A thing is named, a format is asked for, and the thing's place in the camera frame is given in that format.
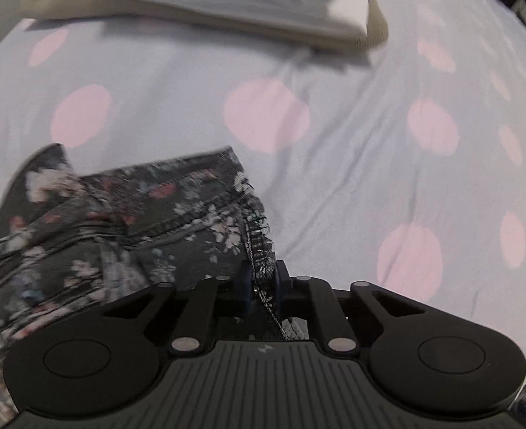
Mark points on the pink polka dot bed sheet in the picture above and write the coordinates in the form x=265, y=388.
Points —
x=357, y=165

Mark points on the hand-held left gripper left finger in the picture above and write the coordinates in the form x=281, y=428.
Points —
x=244, y=289

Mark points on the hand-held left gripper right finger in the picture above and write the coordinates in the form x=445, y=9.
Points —
x=283, y=287

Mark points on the dark floral garment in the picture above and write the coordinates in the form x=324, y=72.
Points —
x=111, y=241

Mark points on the beige folded cloth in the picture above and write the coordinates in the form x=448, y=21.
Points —
x=111, y=9

